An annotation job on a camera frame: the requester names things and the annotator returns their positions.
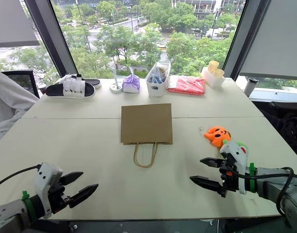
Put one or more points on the dark window pillar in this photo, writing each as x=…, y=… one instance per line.
x=243, y=36
x=54, y=36

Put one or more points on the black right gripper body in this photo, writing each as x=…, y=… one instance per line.
x=229, y=180

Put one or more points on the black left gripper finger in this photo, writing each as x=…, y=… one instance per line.
x=84, y=194
x=72, y=178

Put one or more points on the red folded cloth package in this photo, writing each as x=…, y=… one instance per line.
x=187, y=85

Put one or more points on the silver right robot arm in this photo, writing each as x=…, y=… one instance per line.
x=277, y=188

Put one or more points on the black office chair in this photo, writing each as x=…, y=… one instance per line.
x=282, y=121

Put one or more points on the white thermos black lid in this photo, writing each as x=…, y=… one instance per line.
x=250, y=87

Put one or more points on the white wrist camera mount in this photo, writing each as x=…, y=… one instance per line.
x=237, y=155
x=45, y=179

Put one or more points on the black mesh chair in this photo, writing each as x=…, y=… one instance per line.
x=23, y=78

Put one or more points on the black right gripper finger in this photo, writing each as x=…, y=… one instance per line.
x=212, y=161
x=206, y=183

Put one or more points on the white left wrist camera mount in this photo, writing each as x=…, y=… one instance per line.
x=45, y=179

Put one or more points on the clear bag of blue items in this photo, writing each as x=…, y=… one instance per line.
x=158, y=75

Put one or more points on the purple pouch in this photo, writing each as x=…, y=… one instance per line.
x=130, y=84

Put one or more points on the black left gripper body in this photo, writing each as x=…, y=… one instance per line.
x=58, y=196

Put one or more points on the green right wrist zip tie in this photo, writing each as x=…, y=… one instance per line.
x=252, y=178

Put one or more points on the white garment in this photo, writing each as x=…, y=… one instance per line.
x=10, y=106

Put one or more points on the white cup holder block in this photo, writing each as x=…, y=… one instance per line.
x=212, y=81

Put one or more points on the white storage basket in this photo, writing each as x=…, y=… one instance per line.
x=156, y=89

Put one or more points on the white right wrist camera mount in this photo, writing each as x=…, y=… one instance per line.
x=237, y=155

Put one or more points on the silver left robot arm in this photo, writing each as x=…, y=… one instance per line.
x=7, y=213

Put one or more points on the grey roller blind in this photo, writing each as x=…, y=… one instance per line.
x=277, y=41
x=11, y=21

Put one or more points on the brown paper bag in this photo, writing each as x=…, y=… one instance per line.
x=146, y=125

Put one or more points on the white base clear stand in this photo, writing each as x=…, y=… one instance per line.
x=116, y=87

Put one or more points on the pale yellow cup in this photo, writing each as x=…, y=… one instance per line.
x=219, y=72
x=213, y=66

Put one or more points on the green wrist zip tie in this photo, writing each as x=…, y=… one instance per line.
x=29, y=206
x=252, y=178

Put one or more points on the dark red cup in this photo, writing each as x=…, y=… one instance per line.
x=42, y=89

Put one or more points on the green left wrist zip tie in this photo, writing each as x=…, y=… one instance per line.
x=29, y=206

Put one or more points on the orange pumpkin toy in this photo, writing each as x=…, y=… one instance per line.
x=217, y=137

